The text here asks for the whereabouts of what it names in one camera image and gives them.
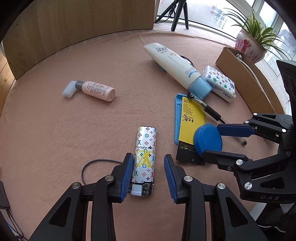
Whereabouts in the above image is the monogram patterned lighter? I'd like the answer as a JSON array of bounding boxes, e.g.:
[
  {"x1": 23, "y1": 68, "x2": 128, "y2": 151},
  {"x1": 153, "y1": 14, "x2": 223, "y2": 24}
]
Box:
[{"x1": 131, "y1": 126, "x2": 157, "y2": 196}]

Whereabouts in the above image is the wooden board panel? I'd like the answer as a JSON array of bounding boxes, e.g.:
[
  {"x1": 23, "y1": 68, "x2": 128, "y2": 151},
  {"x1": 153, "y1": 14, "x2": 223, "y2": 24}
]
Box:
[{"x1": 2, "y1": 1, "x2": 155, "y2": 79}]

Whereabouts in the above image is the blue round lid container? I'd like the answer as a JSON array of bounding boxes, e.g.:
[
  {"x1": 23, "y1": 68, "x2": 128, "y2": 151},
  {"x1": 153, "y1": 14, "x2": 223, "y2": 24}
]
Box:
[{"x1": 193, "y1": 123, "x2": 223, "y2": 157}]

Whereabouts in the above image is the white patterned tissue pack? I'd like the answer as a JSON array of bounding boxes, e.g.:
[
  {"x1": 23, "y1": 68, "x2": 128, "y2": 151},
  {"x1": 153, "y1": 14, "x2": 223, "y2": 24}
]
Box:
[{"x1": 202, "y1": 65, "x2": 236, "y2": 103}]

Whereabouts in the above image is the white blue sunscreen tube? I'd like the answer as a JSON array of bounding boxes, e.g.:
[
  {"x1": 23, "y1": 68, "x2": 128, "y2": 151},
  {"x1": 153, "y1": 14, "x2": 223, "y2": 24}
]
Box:
[{"x1": 144, "y1": 43, "x2": 212, "y2": 100}]

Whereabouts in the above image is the black clear gel pen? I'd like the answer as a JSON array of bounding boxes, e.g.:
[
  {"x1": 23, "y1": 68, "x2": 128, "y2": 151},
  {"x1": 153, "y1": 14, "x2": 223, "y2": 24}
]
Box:
[{"x1": 186, "y1": 92, "x2": 247, "y2": 147}]

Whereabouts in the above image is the red white flower pot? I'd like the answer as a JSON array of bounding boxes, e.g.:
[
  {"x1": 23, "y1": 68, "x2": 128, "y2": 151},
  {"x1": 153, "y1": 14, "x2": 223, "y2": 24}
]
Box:
[{"x1": 234, "y1": 29, "x2": 267, "y2": 63}]

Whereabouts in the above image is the pink spray bottle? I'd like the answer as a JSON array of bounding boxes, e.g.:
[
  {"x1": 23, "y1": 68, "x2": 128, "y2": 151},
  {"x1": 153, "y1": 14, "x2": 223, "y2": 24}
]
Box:
[{"x1": 62, "y1": 80, "x2": 115, "y2": 102}]

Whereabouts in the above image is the cardboard box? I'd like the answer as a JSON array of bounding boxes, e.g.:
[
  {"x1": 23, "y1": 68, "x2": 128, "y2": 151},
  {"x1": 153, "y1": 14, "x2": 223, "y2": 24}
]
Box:
[{"x1": 216, "y1": 47, "x2": 285, "y2": 114}]

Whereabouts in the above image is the yellow black card package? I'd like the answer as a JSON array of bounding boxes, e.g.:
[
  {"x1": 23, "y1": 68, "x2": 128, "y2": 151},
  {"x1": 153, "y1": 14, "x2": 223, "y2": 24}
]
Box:
[{"x1": 176, "y1": 97, "x2": 206, "y2": 165}]

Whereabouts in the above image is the white beaded head massager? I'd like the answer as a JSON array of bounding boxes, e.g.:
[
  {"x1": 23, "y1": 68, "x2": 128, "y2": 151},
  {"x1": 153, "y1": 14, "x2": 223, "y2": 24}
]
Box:
[{"x1": 235, "y1": 53, "x2": 276, "y2": 110}]

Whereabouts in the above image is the pink mat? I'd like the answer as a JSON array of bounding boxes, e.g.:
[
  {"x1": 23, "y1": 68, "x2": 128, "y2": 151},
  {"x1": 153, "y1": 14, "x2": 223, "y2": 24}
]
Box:
[{"x1": 0, "y1": 22, "x2": 285, "y2": 241}]

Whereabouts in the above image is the green spider plant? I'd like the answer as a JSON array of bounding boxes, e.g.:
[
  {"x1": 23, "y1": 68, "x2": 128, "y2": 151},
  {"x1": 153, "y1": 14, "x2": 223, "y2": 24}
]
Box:
[{"x1": 225, "y1": 8, "x2": 290, "y2": 58}]

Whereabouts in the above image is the dark blue hair tie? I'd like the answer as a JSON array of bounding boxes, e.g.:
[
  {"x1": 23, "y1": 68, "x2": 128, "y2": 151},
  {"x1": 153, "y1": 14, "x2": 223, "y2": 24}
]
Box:
[{"x1": 81, "y1": 158, "x2": 123, "y2": 186}]

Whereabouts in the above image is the black tripod stand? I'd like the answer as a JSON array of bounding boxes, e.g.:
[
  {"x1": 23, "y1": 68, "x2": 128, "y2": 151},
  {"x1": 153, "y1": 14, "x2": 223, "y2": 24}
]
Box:
[{"x1": 155, "y1": 0, "x2": 189, "y2": 32}]

